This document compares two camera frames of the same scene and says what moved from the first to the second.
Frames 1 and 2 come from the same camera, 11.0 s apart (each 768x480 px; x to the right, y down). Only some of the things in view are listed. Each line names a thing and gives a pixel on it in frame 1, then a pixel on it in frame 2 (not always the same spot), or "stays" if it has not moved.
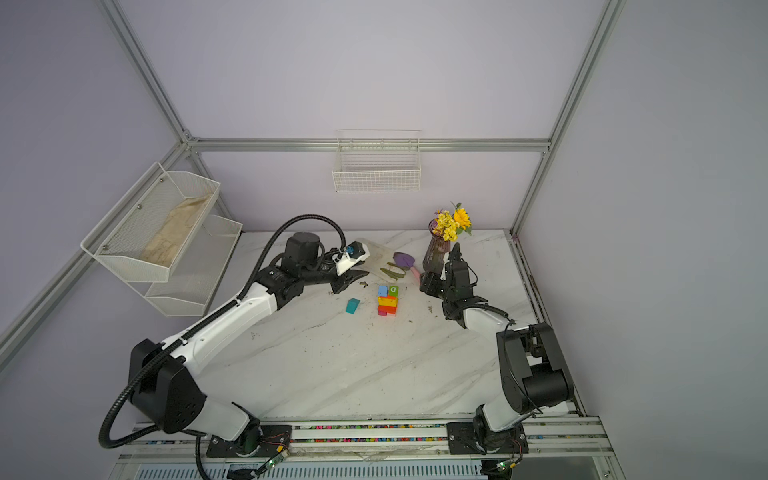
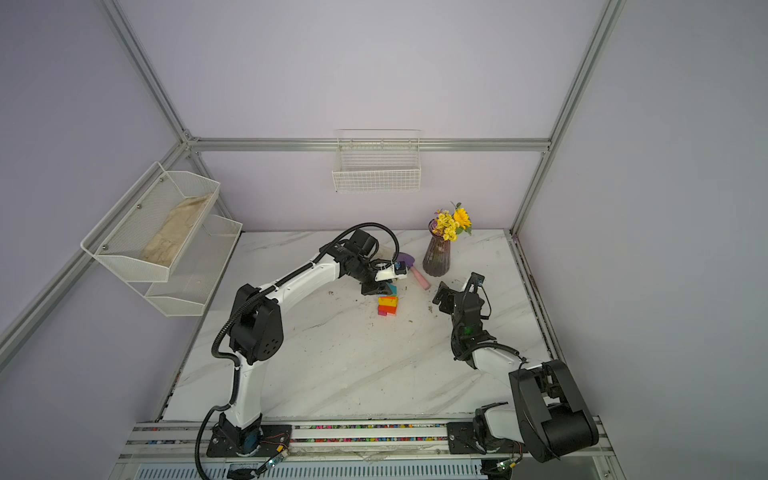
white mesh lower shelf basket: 193,277 stays
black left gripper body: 325,272 → 366,275
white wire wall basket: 377,161 stays
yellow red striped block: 390,301 stays
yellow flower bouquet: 450,225 stays
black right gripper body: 436,288 → 449,307
